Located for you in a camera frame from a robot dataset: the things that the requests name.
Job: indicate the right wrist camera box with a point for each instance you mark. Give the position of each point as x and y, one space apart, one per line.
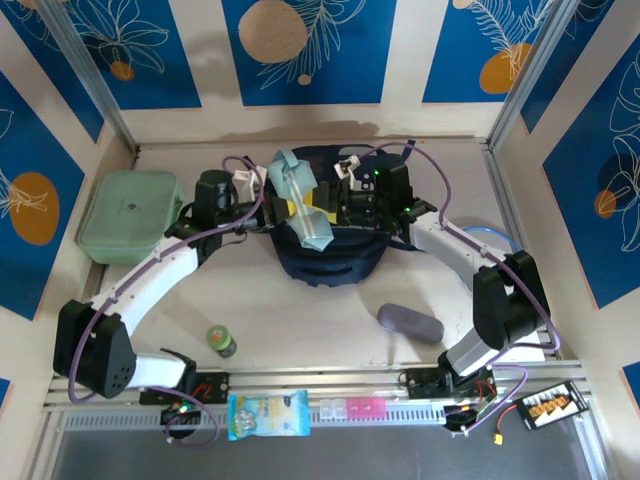
345 167

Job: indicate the green lidded jar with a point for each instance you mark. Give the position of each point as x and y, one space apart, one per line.
222 341

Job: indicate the light teal fabric pouch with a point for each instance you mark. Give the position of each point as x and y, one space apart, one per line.
300 190

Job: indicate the black and yellow circuit board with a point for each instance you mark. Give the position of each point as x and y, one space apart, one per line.
550 406

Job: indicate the blue wet wipes packet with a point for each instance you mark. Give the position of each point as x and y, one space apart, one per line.
267 415

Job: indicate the navy blue backpack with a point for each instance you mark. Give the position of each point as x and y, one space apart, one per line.
330 260

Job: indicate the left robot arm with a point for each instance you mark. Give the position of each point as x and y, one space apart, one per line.
150 280

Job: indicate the blue tube stethoscope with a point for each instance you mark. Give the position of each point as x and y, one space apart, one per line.
492 231

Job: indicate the mint green zip case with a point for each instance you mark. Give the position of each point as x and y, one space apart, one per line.
125 215

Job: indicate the aluminium frame post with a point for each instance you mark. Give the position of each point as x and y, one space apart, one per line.
525 75
90 75

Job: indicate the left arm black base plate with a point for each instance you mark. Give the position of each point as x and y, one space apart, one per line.
215 387

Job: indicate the black controller box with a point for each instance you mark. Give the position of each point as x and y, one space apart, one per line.
180 415
460 419

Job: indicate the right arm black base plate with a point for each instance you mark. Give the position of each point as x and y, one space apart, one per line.
420 382

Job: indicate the aluminium front rail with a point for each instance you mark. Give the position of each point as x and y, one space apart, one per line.
310 380

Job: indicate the grey glasses case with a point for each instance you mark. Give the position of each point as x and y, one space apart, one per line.
410 322

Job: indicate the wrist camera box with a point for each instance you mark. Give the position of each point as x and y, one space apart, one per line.
345 167
245 181

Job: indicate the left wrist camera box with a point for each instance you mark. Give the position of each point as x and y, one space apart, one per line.
245 181

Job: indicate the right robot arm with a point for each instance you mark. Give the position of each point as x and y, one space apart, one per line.
445 240

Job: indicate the pink and clear pill organiser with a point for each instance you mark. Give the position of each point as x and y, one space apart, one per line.
355 407

